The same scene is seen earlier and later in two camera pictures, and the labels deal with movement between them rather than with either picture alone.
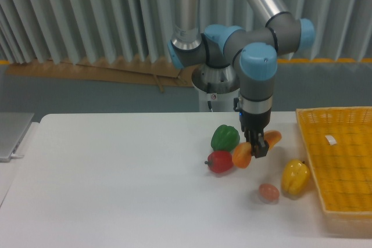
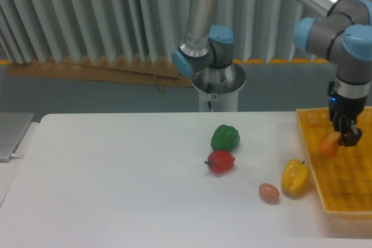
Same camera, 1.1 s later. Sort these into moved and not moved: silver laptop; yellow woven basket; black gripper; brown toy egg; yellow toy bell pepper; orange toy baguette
Moved: orange toy baguette; black gripper
Not moved: brown toy egg; yellow toy bell pepper; yellow woven basket; silver laptop
